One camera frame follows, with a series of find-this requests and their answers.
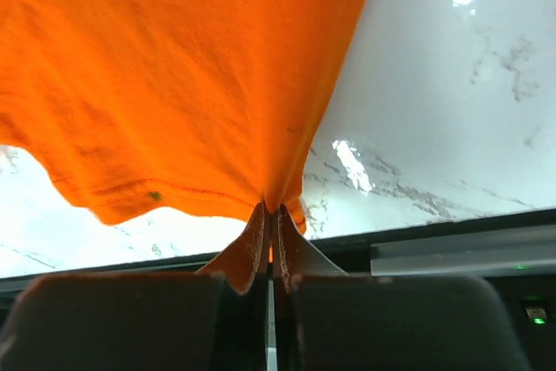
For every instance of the orange t shirt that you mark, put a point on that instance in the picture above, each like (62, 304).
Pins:
(121, 107)

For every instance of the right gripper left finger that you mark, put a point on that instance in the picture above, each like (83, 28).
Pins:
(212, 319)

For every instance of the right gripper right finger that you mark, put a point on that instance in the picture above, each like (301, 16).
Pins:
(326, 319)

